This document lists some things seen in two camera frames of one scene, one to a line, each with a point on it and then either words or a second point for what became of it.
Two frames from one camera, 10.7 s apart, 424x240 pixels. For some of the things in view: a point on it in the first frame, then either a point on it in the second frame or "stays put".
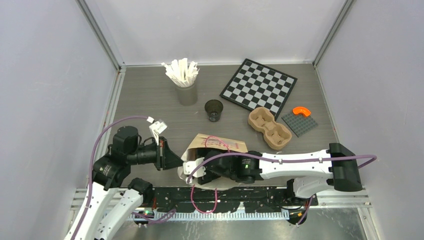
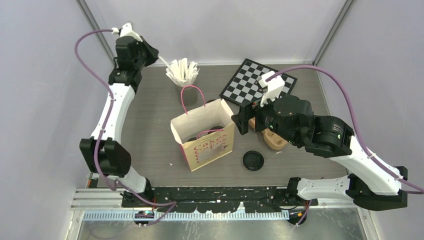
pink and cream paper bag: [202, 141] to [205, 132]
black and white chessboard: [255, 86] stays put
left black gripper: [166, 158] to [152, 52]
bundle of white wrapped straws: [182, 73] stays put
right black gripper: [209, 176] to [247, 111]
